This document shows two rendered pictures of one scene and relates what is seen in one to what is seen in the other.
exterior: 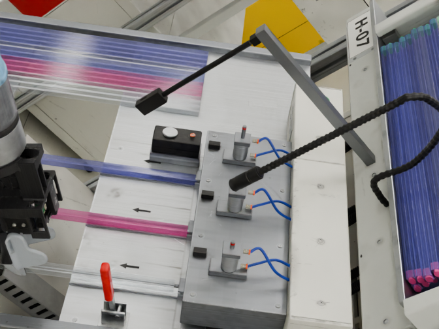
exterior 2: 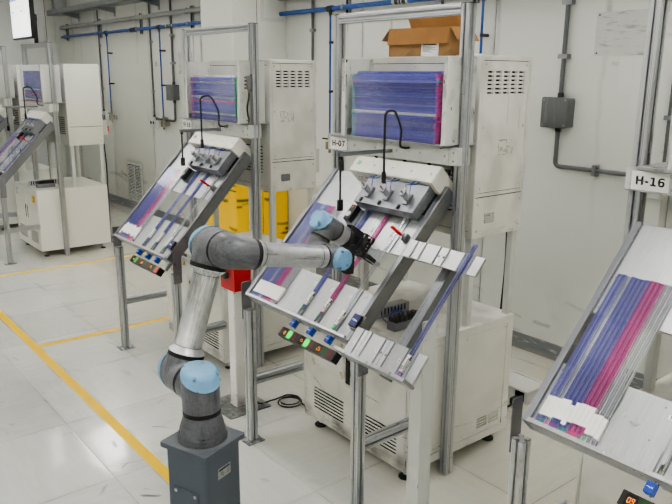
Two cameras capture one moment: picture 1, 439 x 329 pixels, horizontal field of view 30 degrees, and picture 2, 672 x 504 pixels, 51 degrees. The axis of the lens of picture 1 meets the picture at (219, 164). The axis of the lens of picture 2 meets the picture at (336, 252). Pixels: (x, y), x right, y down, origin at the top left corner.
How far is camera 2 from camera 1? 1.76 m
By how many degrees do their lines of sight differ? 14
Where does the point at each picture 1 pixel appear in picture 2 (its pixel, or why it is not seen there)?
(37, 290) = not seen: hidden behind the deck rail
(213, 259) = (402, 202)
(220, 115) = (346, 202)
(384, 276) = (431, 153)
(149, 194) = (367, 227)
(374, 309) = (439, 159)
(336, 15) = (300, 176)
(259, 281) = (416, 191)
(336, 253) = (417, 167)
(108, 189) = not seen: hidden behind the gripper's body
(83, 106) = (276, 322)
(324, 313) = (434, 173)
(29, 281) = not seen: hidden behind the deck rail
